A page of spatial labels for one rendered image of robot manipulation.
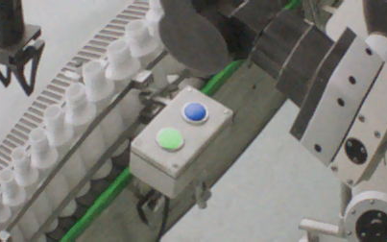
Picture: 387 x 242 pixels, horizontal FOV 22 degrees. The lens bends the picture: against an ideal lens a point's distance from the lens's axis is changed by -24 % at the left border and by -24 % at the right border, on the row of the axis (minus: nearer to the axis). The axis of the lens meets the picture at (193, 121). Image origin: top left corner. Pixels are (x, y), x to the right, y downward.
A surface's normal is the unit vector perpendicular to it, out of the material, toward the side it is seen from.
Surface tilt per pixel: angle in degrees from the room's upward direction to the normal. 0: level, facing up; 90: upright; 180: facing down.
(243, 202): 0
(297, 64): 61
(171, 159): 20
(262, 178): 0
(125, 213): 90
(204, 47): 89
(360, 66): 30
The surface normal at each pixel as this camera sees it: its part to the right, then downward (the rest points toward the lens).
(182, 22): -0.56, 0.59
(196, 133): 0.11, -0.64
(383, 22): -0.58, 0.10
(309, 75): -0.33, 0.19
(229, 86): 0.81, 0.25
